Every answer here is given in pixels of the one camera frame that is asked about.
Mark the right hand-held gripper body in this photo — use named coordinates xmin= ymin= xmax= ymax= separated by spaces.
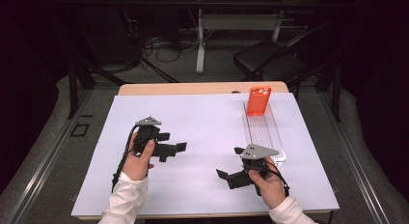
xmin=240 ymin=143 xmax=280 ymax=174

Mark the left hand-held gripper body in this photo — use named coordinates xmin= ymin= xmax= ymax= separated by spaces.
xmin=133 ymin=116 xmax=162 ymax=155

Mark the clear plastic tray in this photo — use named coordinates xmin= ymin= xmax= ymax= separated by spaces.
xmin=242 ymin=100 xmax=287 ymax=164

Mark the orange phone case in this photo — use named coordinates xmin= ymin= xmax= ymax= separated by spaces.
xmin=246 ymin=85 xmax=273 ymax=117

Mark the person's left hand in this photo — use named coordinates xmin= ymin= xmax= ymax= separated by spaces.
xmin=121 ymin=132 xmax=156 ymax=182

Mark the person's right hand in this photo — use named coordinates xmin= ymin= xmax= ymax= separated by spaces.
xmin=248 ymin=157 xmax=287 ymax=210

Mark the black metal stand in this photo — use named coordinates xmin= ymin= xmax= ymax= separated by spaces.
xmin=332 ymin=64 xmax=342 ymax=123
xmin=67 ymin=61 xmax=129 ymax=120

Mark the black folding chair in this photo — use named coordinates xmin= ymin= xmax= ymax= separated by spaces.
xmin=233 ymin=20 xmax=341 ymax=90

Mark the black horizontal bar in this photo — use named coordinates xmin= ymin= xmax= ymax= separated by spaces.
xmin=47 ymin=0 xmax=355 ymax=10

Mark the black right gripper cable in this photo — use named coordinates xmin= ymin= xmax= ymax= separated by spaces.
xmin=254 ymin=160 xmax=290 ymax=198

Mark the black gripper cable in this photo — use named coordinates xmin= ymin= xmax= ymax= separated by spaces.
xmin=111 ymin=125 xmax=139 ymax=193
xmin=254 ymin=160 xmax=290 ymax=198

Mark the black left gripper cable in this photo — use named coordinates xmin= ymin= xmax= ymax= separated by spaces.
xmin=111 ymin=125 xmax=139 ymax=193

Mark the bundle of floor cables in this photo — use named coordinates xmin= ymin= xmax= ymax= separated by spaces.
xmin=141 ymin=34 xmax=206 ymax=64

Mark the metal floor rail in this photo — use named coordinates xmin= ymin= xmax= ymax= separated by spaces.
xmin=9 ymin=88 xmax=95 ymax=224
xmin=317 ymin=90 xmax=390 ymax=224

